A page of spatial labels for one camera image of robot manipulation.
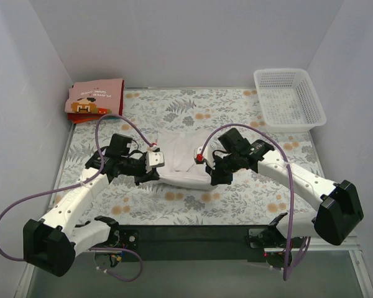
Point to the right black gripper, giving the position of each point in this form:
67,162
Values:
216,171

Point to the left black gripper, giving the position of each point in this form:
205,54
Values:
145,173

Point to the white t shirt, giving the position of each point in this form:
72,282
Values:
180,168

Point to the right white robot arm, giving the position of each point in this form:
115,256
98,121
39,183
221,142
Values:
336,206

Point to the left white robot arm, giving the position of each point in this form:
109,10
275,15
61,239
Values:
53,242

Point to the floral patterned table mat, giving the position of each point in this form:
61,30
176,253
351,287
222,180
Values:
250,199

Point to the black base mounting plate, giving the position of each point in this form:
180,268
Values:
201,242

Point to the folded pink printed t shirt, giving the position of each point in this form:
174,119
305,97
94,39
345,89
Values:
94,96

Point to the folded red t shirt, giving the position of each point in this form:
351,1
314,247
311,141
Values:
90,116

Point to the white plastic mesh basket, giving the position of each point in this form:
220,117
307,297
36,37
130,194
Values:
288,100

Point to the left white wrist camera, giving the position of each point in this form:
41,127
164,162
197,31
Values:
154,158

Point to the aluminium extrusion rail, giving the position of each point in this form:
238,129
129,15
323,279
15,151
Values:
325,271

